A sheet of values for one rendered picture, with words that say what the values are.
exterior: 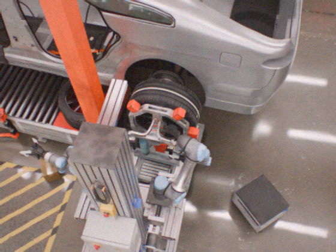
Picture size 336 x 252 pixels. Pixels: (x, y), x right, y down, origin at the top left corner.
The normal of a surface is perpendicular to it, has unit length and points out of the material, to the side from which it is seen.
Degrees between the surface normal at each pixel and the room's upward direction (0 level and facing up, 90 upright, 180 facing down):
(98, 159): 0
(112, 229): 0
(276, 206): 0
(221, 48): 81
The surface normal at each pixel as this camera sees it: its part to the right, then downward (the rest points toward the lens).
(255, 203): -0.04, -0.52
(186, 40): -0.27, 0.74
